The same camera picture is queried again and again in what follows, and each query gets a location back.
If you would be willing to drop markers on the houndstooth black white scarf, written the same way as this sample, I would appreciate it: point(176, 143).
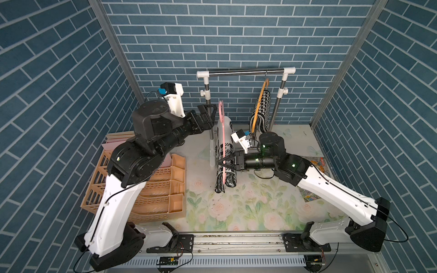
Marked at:
point(263, 116)

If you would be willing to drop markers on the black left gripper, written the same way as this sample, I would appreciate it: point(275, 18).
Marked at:
point(195, 126)

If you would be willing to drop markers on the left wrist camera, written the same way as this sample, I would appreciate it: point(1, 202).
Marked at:
point(172, 93)

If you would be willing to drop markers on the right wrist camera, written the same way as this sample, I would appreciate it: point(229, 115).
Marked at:
point(241, 138)

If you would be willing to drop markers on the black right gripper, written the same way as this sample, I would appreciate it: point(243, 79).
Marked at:
point(240, 161)

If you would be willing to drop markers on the orange clothes hanger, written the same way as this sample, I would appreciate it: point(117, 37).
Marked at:
point(265, 85)

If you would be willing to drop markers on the aluminium corner post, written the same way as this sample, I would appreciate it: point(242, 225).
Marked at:
point(104, 21)
point(374, 13)

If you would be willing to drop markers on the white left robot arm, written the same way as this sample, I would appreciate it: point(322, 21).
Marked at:
point(111, 239)

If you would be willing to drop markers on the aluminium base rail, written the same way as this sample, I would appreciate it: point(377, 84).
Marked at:
point(221, 250)

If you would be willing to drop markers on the white steel clothes rack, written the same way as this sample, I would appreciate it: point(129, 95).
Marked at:
point(239, 89)

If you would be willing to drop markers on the pink clothes hanger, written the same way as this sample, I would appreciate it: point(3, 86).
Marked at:
point(222, 120)

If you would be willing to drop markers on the right aluminium corner post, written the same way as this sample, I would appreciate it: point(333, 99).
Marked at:
point(374, 13)

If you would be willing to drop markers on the green circuit board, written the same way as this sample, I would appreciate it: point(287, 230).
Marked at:
point(168, 261)

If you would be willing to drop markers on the left aluminium corner post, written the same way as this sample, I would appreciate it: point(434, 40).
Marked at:
point(104, 21)

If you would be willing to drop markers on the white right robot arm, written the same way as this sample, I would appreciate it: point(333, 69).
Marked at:
point(367, 223)

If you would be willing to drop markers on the orange plastic file organizer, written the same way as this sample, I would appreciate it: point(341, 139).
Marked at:
point(162, 198)

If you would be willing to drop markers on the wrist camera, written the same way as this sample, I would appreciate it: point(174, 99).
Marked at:
point(172, 93)
point(241, 138)

